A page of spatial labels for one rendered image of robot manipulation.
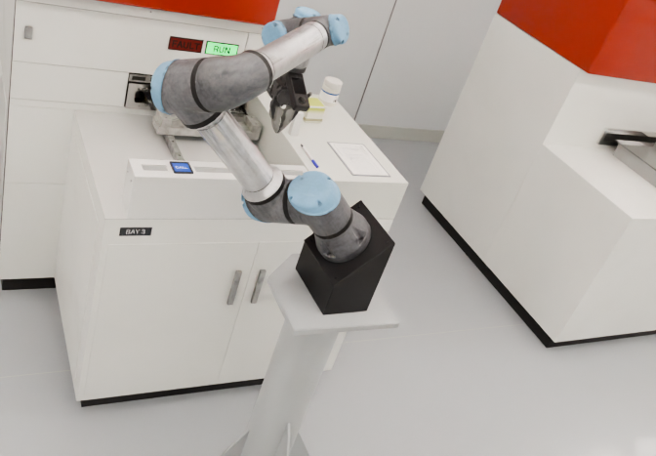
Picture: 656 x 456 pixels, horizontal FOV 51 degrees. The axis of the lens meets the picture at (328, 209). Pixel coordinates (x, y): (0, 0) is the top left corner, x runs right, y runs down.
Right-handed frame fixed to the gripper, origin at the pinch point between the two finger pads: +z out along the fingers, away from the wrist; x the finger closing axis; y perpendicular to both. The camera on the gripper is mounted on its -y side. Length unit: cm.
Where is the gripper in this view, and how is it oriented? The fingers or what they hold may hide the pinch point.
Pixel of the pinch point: (278, 130)
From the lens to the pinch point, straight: 203.0
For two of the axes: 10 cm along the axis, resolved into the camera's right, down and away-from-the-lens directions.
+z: -2.9, 8.2, 5.0
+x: -8.7, -0.1, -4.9
